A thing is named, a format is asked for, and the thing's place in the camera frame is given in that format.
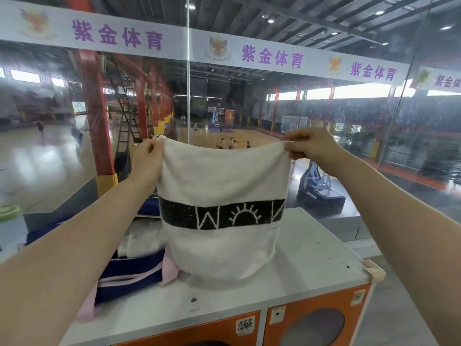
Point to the person's left hand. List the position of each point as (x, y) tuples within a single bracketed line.
[(146, 163)]

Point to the person's left thumb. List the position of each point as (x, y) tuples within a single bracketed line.
[(159, 147)]

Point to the beige corner protector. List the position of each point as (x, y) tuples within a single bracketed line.
[(374, 270)]

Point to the white banner with purple print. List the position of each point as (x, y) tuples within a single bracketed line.
[(93, 30), (437, 79), (295, 55)]

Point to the red pillar with yellow base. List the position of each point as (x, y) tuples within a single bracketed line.
[(97, 118), (141, 108)]

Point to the folded white towel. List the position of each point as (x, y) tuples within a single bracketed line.
[(144, 237)]

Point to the pink cloth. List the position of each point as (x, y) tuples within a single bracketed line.
[(169, 272)]

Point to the blue basketball hoop base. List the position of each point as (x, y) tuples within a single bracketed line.
[(318, 190)]

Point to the basketball hoop with backboard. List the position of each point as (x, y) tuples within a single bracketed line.
[(216, 113)]

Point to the white towel with black band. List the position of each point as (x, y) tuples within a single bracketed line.
[(219, 183)]

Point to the black ladder stand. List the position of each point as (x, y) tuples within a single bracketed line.
[(126, 111)]

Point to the green round object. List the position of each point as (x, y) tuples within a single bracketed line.
[(8, 212)]

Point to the orange and white cabinet machine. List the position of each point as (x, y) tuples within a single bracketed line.
[(309, 270)]

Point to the navy towel with white stripes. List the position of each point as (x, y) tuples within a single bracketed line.
[(129, 275)]

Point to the person's left forearm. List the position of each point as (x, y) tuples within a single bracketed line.
[(68, 255)]

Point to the person's right hand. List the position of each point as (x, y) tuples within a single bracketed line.
[(318, 145)]

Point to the person's right thumb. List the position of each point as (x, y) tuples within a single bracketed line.
[(297, 136)]

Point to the person's right forearm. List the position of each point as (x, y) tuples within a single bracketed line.
[(403, 226)]

